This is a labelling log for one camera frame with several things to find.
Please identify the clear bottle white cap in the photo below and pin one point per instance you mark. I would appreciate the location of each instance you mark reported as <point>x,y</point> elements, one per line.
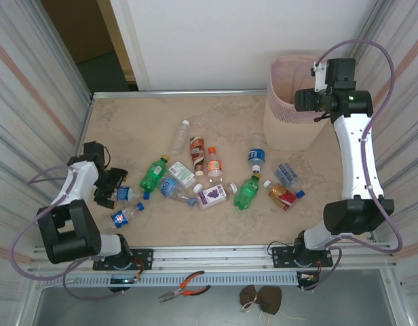
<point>179,139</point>

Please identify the brown cloth pouch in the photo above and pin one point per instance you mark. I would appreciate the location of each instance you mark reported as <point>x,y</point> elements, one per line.
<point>270,299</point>
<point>249,292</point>

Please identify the Pepsi bottle blue cap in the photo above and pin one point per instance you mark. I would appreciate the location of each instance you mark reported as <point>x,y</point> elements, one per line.
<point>120,219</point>

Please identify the small controller board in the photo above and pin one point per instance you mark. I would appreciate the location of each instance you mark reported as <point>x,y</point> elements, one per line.
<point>124,280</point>
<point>309,277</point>

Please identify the light blue label clear bottle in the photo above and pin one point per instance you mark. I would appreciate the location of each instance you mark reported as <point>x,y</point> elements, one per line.
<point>170,186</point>

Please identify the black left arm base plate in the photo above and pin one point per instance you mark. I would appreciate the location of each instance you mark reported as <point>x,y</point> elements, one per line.
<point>144,258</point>

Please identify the crushed clear bottle blue cap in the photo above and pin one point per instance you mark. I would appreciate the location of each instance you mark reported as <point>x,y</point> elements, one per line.
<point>287,173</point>

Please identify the white green label square bottle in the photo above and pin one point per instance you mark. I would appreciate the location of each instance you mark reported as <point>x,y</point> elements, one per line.
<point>180,173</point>

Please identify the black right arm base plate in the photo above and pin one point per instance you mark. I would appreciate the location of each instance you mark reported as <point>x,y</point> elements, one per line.
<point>280,256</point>

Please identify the aluminium mounting rail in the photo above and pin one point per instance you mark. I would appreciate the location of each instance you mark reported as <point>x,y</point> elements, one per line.
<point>212,254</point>

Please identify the brown chocolate drink bottle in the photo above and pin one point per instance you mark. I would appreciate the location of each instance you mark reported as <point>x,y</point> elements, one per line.
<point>197,153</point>

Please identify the brown cloth bundle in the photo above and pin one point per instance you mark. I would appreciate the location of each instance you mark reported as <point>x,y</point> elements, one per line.
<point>250,299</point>

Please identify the brown wooden door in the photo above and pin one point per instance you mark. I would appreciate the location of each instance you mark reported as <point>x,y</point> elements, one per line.
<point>76,30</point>

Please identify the red gold label bottle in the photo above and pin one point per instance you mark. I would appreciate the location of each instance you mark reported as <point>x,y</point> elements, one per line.
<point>283,197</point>

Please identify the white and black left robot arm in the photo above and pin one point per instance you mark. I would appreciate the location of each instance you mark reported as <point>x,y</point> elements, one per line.
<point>70,234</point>

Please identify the orange label orange cap bottle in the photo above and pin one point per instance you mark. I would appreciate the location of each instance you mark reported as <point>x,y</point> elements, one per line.
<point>214,165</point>

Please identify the pink mesh waste bin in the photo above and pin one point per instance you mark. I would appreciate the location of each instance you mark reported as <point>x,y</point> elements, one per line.
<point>283,136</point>

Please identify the green Sprite plastic bottle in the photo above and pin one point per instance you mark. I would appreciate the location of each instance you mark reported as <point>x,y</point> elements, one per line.
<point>154,173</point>
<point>246,193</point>

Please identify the blue label bottle white cap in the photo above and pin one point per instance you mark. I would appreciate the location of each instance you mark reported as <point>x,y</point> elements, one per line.
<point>256,155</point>

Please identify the purple grape label bottle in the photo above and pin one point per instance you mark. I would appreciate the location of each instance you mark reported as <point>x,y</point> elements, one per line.
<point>214,195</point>

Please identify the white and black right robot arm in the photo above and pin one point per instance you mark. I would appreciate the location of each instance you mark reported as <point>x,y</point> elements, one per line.
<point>356,159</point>

